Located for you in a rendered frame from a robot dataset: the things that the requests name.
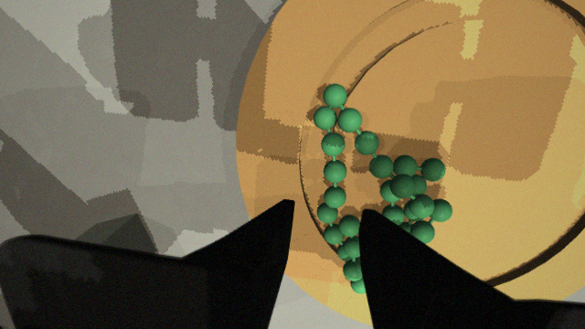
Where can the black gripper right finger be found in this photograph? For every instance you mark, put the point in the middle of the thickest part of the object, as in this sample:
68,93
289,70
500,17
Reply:
411,286

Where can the tan round board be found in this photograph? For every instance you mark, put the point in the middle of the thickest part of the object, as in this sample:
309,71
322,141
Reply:
493,88

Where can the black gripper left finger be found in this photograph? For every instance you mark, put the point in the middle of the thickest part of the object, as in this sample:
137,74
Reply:
231,283

